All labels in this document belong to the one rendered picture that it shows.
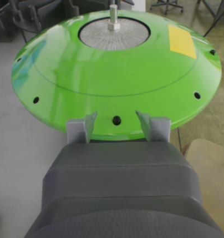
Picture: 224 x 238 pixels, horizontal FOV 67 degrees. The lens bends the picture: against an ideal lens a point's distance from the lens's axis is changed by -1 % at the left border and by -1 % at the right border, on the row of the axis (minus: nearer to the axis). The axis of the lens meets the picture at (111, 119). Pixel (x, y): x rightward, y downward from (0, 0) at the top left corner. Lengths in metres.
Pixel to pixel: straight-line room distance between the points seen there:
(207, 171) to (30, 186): 0.57
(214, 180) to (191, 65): 0.52
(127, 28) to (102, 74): 0.10
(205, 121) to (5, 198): 1.57
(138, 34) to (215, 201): 0.56
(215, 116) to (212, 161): 1.09
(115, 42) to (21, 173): 0.27
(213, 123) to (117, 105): 1.56
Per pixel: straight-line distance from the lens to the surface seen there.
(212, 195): 0.67
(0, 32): 0.74
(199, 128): 1.62
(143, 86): 0.19
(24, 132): 0.40
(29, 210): 0.32
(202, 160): 0.71
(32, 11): 0.55
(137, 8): 0.91
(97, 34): 0.27
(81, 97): 0.19
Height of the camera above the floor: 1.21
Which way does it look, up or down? 52 degrees down
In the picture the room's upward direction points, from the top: 3 degrees counter-clockwise
